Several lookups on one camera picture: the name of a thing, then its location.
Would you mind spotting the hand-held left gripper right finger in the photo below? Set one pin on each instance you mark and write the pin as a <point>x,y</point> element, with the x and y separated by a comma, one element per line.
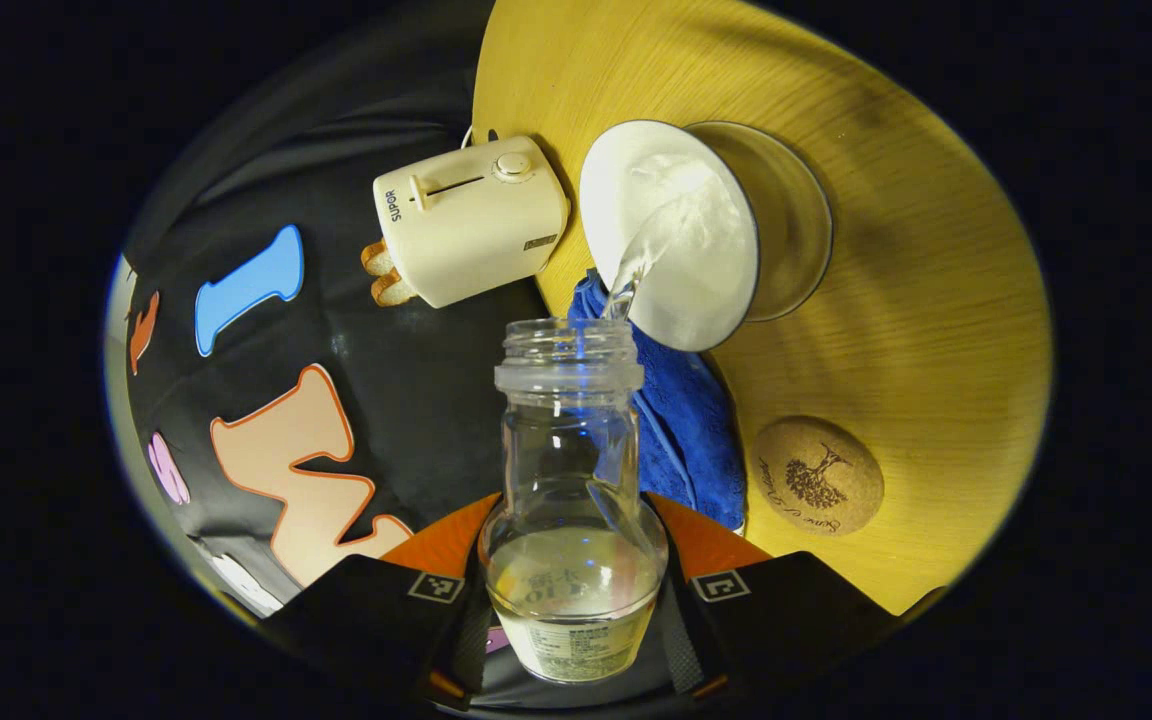
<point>796,610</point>

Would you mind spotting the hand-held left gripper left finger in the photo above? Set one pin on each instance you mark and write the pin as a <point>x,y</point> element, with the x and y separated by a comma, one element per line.
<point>376,610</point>

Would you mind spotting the round cork coaster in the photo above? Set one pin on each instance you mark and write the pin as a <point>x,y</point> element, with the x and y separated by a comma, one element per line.
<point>816,475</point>

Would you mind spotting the clear glass water bottle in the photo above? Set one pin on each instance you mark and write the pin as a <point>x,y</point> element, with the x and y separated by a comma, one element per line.
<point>571,600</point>

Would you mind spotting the yellow ceramic teacup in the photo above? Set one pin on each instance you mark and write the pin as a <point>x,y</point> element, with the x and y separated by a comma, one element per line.
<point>706,270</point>

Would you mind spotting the blue towel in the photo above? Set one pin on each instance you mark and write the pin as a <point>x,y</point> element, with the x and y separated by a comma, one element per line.
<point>696,440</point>

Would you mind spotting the black backdrop cloth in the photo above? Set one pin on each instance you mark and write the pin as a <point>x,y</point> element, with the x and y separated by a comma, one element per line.
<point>386,400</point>

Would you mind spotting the cream toaster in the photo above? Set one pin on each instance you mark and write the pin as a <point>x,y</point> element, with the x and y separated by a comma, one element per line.
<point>476,230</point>

